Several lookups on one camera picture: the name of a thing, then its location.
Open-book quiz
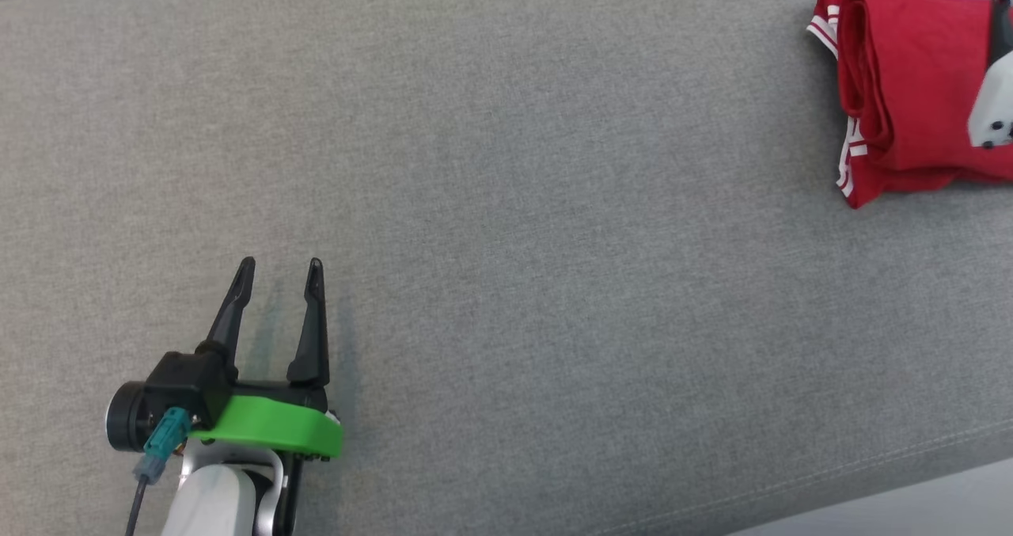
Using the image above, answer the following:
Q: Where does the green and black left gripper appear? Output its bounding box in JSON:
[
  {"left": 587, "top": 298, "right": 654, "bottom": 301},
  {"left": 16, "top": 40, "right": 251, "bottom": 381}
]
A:
[{"left": 188, "top": 257, "right": 343, "bottom": 462}]

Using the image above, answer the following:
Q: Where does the black cable with teal connector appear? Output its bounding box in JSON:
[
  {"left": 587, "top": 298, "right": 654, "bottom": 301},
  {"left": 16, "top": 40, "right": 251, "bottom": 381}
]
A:
[{"left": 124, "top": 407, "right": 192, "bottom": 536}]

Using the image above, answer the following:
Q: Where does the red and white garment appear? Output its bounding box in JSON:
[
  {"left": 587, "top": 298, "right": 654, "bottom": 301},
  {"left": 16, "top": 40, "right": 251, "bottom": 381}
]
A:
[{"left": 806, "top": 0, "right": 1013, "bottom": 209}]

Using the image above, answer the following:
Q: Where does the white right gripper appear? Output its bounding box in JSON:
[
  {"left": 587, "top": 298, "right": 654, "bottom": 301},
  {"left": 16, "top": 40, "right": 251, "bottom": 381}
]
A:
[{"left": 967, "top": 0, "right": 1013, "bottom": 151}]

